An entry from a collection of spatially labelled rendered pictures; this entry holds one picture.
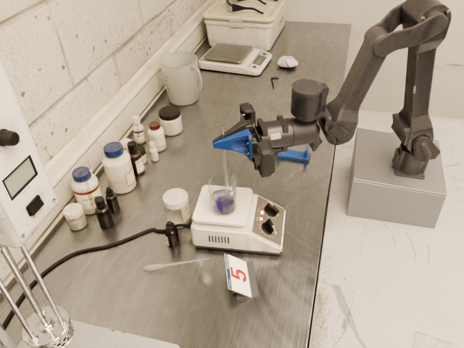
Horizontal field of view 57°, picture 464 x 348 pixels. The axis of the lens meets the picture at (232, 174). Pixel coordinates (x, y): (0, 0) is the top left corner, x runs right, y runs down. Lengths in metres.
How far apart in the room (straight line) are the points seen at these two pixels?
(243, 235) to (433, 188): 0.43
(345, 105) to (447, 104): 1.61
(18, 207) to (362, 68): 0.60
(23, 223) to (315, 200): 0.76
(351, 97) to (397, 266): 0.38
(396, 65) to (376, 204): 1.35
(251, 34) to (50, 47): 0.96
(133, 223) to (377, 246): 0.57
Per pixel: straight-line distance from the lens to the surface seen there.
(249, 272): 0.93
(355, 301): 0.91
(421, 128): 0.94
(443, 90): 2.39
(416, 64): 0.86
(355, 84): 0.83
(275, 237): 0.95
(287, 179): 1.15
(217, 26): 1.90
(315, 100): 0.81
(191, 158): 1.24
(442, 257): 1.04
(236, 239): 0.93
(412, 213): 1.06
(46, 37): 1.13
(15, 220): 0.49
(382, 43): 0.80
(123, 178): 1.13
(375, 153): 1.08
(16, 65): 1.05
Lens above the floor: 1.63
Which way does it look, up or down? 39 degrees down
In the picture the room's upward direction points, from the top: 3 degrees counter-clockwise
